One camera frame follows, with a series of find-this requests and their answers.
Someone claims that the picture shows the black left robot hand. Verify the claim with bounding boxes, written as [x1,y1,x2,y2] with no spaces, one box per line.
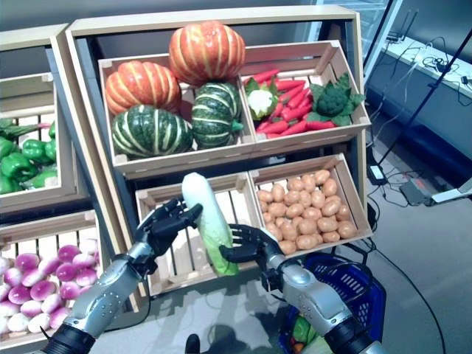
[134,198,204,261]

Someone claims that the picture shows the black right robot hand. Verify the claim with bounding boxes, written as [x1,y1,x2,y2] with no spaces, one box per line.
[218,223,285,266]

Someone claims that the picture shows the napa cabbage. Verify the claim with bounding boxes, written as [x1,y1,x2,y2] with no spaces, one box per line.
[305,337,333,354]
[181,172,240,277]

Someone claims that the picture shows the blue plastic shopping basket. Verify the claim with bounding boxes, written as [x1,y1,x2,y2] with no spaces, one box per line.
[277,252,387,354]

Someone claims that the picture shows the wooden slatted cabbage crate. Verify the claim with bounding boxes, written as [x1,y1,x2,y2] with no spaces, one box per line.
[135,173,265,298]

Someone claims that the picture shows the heap of brown potatoes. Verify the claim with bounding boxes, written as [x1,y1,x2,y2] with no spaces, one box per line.
[257,169,358,255]

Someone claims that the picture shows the wooden crate with pumpkins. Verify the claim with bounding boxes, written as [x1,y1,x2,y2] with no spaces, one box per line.
[97,53,257,177]

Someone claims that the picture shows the small green vegetable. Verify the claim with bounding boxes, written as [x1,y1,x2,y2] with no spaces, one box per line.
[292,316,319,342]

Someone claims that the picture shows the wide green striped pumpkin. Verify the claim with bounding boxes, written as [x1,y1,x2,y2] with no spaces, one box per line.
[111,105,195,159]

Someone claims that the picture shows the wooden crate with potatoes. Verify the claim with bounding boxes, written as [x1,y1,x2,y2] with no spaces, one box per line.
[249,153,374,257]

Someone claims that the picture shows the round green striped pumpkin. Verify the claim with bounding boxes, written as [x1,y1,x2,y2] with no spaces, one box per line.
[191,81,245,150]

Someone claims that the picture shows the wooden crate with turnips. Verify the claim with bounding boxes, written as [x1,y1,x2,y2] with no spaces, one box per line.
[0,209,108,351]

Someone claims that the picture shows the heap of purple white turnips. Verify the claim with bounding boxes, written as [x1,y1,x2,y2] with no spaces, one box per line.
[0,237,100,335]

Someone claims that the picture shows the black power brick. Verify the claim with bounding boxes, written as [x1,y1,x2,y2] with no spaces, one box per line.
[368,164,388,185]

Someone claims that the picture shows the heap of red carrots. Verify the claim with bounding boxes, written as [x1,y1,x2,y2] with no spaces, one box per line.
[243,69,336,140]

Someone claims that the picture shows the orange striped pumpkin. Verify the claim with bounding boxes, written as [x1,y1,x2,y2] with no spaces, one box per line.
[168,21,247,88]
[105,60,182,117]

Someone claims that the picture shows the white cauliflower with leaves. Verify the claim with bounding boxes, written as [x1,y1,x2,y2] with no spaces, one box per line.
[245,77,280,122]

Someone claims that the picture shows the heap of green peppers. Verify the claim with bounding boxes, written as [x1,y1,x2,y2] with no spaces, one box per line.
[0,121,59,195]

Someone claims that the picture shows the green broccoli with leaves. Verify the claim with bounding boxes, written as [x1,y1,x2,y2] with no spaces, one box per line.
[306,72,366,127]

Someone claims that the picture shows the grey box on floor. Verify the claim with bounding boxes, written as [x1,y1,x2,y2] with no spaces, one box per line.
[400,178,436,206]

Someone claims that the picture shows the dark leafy greens bunch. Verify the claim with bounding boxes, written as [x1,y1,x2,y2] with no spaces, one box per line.
[0,117,51,141]

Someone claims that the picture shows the wooden crate with carrots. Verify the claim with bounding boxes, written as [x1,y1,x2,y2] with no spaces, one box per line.
[238,40,372,145]

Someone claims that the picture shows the wooden crate with peppers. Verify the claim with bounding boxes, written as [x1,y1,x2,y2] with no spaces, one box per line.
[0,73,77,202]

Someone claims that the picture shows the large wooden display shelf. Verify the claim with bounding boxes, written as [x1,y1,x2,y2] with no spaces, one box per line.
[65,10,373,314]

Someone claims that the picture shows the long white desk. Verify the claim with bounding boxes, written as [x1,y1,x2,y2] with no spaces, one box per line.
[363,36,472,174]

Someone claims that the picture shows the black slanted tripod stand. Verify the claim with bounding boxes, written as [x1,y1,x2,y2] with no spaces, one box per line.
[376,29,472,167]

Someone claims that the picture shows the wooden side display shelf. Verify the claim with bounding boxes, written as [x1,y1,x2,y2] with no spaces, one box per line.
[0,24,93,222]

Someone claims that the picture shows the black router with antennas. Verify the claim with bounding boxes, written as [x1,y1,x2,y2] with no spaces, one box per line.
[386,10,420,41]

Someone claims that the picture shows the black floor cable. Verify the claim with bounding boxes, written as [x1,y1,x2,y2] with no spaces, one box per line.
[363,198,447,354]

